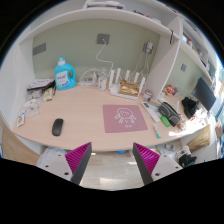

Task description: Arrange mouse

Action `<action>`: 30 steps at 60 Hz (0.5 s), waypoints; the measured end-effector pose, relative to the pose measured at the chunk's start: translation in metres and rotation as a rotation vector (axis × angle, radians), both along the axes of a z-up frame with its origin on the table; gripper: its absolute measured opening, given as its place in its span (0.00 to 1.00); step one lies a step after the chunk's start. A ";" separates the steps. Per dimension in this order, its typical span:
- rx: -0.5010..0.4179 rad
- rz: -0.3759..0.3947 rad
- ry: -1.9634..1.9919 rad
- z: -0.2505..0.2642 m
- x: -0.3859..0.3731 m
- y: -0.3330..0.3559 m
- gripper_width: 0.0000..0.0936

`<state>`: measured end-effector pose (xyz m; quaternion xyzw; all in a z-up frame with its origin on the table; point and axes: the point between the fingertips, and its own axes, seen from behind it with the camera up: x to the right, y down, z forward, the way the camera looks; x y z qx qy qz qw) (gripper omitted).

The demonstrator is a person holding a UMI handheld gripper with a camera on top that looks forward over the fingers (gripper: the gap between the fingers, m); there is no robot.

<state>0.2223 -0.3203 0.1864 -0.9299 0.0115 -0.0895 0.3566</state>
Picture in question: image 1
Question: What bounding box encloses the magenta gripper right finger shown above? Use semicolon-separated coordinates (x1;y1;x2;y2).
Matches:
133;143;160;185

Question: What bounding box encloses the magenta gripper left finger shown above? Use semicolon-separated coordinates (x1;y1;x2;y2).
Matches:
65;143;92;185

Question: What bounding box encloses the black computer mouse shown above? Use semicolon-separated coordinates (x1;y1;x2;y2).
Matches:
52;118;64;136

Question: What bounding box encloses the pink mouse pad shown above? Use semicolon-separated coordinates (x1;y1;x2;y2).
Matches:
103;105;148;133

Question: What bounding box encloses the green marker pen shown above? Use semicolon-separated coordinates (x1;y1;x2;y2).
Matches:
153;124;161;139

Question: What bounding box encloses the black pencil case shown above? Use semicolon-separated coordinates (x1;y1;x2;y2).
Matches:
158;102;180;127

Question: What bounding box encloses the white remote control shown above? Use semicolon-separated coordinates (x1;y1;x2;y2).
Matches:
142;102;161;123

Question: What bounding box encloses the black bag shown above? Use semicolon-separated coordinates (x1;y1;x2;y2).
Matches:
181;97;199;119

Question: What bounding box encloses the small snack packet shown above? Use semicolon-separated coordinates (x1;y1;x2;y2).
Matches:
17;111;25;127

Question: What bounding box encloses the gold foil bag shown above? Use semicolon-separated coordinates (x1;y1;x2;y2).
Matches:
118;80;139;96

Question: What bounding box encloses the stack of packets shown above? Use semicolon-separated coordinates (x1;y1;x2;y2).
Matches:
27;78;55;100

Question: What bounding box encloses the white wifi router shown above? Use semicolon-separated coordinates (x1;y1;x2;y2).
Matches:
108;68;146;100

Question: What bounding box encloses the white small jar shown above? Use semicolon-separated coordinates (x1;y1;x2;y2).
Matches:
98;75;107;91

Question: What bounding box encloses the blue detergent bottle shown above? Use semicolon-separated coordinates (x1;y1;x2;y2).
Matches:
54;57;76;90

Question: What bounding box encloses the black computer monitor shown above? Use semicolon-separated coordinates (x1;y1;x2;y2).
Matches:
192;78;216;111

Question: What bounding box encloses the white upper shelf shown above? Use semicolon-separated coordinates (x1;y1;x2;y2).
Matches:
21;8;179;44

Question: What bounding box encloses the white cable bundle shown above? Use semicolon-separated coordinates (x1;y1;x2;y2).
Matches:
78;68;100;88

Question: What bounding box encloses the white power cable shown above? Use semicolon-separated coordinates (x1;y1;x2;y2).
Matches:
95;38;115;75

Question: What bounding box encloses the grey wall socket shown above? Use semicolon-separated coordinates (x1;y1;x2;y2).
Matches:
97;34;110;45

